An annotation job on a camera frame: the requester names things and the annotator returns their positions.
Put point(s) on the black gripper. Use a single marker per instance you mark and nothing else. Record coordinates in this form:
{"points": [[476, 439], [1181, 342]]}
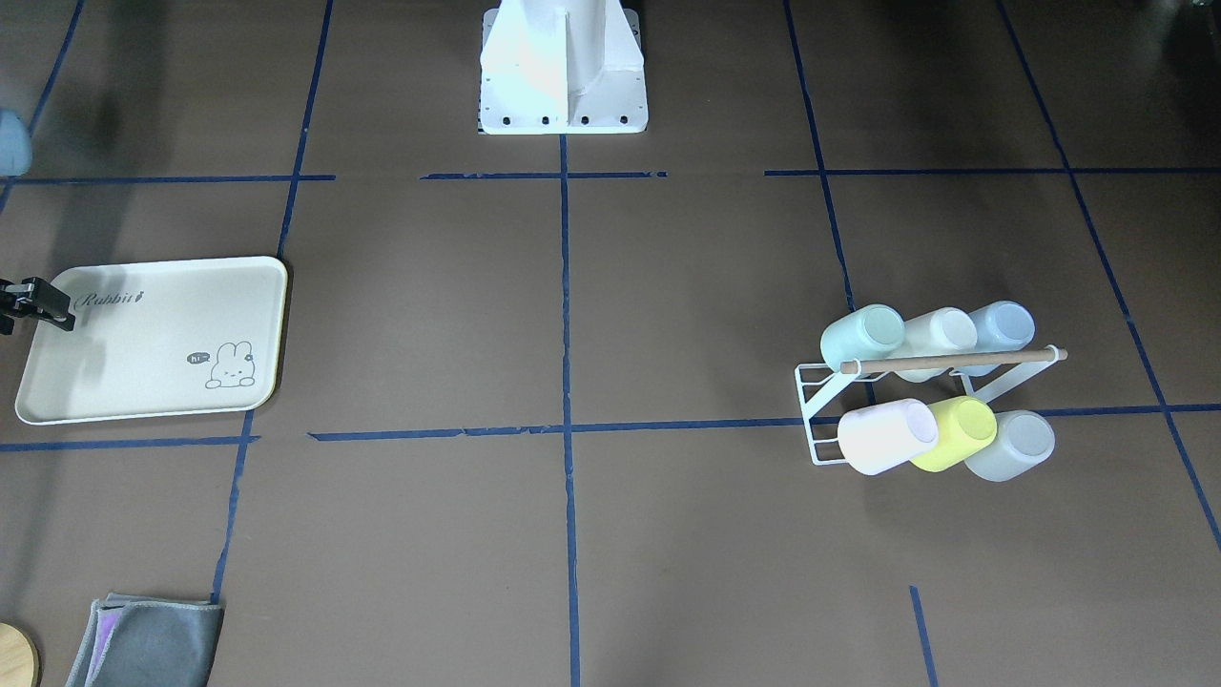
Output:
{"points": [[36, 301]]}

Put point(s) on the cream rabbit tray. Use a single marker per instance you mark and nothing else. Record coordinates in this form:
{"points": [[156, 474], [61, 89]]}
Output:
{"points": [[155, 339]]}

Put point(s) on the green cup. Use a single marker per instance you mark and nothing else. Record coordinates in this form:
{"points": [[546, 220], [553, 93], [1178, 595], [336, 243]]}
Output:
{"points": [[870, 333]]}

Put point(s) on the pink cup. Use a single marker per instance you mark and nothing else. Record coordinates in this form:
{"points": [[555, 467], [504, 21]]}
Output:
{"points": [[878, 438]]}

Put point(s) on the beige cup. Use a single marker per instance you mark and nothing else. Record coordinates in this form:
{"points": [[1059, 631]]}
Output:
{"points": [[945, 331]]}

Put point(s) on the yellow cup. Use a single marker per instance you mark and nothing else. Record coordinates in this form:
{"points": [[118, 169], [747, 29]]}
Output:
{"points": [[965, 425]]}

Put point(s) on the blue cup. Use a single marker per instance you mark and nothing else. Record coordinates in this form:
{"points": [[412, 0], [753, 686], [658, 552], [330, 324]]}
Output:
{"points": [[1002, 326]]}

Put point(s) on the grey cup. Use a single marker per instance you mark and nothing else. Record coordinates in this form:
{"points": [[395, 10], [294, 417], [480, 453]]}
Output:
{"points": [[1024, 439]]}

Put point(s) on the grey folded cloth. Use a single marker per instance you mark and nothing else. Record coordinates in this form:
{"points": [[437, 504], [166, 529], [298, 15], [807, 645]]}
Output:
{"points": [[136, 640]]}

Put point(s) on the wooden stand with round base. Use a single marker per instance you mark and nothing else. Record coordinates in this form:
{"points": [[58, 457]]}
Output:
{"points": [[20, 661]]}

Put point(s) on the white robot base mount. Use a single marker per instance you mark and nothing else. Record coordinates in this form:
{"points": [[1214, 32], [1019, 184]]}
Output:
{"points": [[562, 68]]}

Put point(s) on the white wire cup rack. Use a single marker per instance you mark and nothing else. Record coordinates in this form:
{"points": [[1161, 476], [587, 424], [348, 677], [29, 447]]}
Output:
{"points": [[819, 384]]}

